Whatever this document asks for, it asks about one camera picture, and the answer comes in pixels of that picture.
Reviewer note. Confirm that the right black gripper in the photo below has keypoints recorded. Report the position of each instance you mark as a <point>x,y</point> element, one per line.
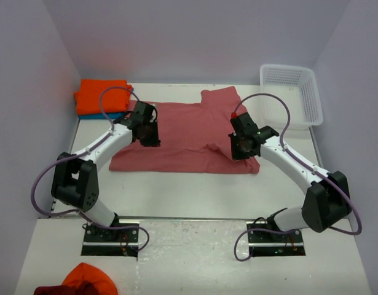
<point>236,155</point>

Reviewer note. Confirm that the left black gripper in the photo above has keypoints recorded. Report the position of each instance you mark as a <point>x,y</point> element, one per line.
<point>154,141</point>

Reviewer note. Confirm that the pink t shirt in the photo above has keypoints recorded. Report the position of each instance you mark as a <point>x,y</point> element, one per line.
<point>194,138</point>

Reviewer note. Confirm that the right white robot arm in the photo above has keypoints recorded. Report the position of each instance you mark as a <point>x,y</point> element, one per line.
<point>325,193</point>

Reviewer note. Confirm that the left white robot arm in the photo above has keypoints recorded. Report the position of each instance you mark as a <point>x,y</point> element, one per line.
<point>75,180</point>

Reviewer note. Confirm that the folded blue t shirt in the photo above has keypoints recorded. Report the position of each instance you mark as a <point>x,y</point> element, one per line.
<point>90,116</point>

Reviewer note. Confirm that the folded orange t shirt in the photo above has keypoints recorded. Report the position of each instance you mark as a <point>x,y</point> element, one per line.
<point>93,84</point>

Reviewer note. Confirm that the white plastic basket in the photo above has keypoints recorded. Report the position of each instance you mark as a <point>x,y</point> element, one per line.
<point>297,88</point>

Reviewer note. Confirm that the orange cloth at front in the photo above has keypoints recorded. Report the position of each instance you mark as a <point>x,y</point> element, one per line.
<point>87,275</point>

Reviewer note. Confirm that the dark red cloth at front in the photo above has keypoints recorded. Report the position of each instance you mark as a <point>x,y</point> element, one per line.
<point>65,290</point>

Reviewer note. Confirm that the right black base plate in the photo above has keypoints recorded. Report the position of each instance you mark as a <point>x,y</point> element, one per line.
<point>264,244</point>

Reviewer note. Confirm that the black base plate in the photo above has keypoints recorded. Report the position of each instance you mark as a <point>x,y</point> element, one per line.
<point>264,244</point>
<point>113,243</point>

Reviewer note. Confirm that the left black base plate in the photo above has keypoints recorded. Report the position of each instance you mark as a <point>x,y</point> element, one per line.
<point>113,243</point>

